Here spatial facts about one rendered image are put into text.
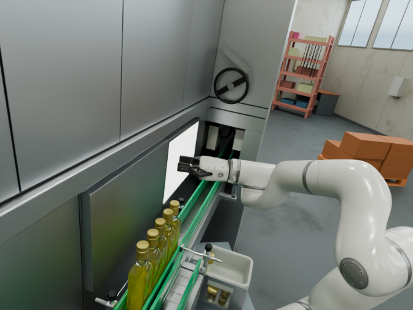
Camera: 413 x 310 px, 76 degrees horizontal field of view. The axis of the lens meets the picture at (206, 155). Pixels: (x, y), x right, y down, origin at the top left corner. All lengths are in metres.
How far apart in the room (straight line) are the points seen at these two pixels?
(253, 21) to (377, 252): 1.34
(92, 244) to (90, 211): 0.11
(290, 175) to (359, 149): 4.35
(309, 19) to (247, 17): 10.32
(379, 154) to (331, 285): 4.73
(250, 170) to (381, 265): 0.46
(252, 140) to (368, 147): 3.62
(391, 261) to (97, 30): 0.72
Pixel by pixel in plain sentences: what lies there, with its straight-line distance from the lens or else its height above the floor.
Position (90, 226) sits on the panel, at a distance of 0.77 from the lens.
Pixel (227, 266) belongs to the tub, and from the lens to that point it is 1.33.
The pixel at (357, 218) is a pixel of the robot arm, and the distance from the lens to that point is 0.59.
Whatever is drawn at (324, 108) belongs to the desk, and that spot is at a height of 0.28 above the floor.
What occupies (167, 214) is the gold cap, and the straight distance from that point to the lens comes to 0.91.
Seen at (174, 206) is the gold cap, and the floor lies 1.33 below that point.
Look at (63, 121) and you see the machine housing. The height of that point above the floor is 1.68.
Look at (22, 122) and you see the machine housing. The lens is 0.56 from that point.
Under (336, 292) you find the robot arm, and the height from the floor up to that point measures 1.42.
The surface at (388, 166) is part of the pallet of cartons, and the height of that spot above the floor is 0.38.
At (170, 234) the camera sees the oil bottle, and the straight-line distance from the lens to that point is 0.96.
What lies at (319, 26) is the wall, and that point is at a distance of 12.17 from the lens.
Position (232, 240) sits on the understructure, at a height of 0.55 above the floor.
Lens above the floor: 1.88
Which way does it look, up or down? 23 degrees down
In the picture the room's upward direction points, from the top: 9 degrees clockwise
